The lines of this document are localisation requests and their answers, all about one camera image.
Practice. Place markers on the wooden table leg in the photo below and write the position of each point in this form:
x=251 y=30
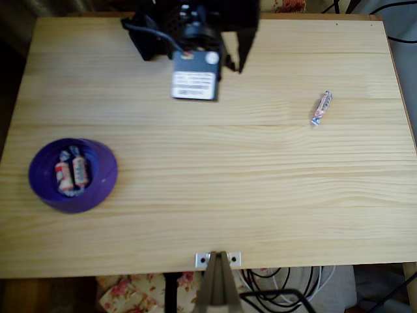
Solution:
x=410 y=287

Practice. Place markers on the black pole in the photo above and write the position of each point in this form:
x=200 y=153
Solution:
x=171 y=293

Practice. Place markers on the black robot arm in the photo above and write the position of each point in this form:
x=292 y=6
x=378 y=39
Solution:
x=156 y=16

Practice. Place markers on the floral cushion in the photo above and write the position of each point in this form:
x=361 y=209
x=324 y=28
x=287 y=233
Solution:
x=290 y=5

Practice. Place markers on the floral cloth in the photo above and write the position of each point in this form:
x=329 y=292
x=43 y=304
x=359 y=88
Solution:
x=130 y=293

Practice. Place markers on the white metal bracket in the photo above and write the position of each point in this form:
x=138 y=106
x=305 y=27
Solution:
x=200 y=259

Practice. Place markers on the white red blue candy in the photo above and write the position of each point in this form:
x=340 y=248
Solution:
x=63 y=174
x=322 y=107
x=79 y=169

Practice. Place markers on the purple bowl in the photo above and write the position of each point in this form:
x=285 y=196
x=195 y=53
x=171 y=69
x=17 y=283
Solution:
x=101 y=182

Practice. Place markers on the grey camera stand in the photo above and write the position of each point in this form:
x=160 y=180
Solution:
x=218 y=287

